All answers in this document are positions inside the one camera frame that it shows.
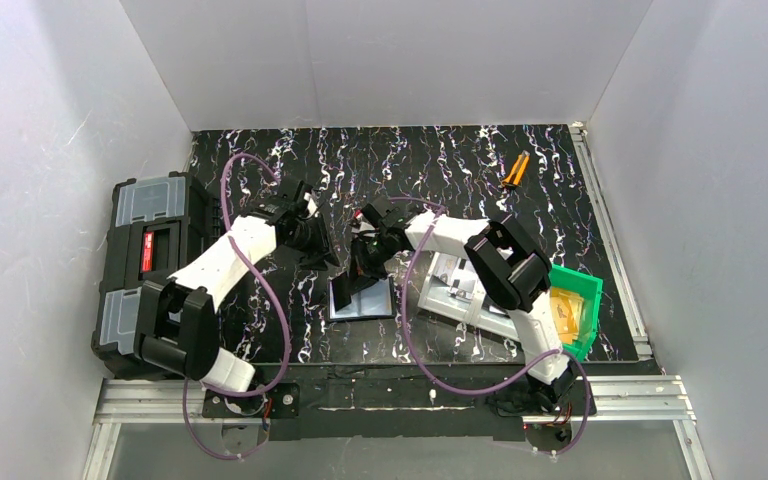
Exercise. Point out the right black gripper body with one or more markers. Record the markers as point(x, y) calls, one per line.
point(367, 251)

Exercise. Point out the white cards in left bin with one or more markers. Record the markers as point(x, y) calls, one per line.
point(458, 276)

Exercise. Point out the orange black utility knife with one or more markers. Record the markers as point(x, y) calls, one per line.
point(516, 174)

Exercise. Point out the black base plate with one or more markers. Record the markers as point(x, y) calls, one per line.
point(388, 401)

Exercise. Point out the black tool box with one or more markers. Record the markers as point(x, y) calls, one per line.
point(158, 225)

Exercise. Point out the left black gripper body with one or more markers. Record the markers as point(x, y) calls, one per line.
point(317, 237)

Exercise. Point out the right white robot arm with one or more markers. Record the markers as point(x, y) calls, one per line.
point(511, 267)

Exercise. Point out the green bin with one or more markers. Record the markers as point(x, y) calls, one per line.
point(590, 288)

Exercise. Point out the gold cards in green bin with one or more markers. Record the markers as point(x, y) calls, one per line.
point(566, 307)

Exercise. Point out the grey bin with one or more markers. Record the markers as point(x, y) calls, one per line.
point(433, 298)
point(495, 320)

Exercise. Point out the grey bin middle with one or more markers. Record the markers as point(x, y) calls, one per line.
point(495, 320)

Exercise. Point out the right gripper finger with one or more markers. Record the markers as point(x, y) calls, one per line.
point(353, 279)
point(375, 260)

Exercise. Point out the grey bin left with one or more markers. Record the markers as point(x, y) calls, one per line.
point(433, 298)

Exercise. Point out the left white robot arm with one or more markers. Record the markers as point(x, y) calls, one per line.
point(178, 328)

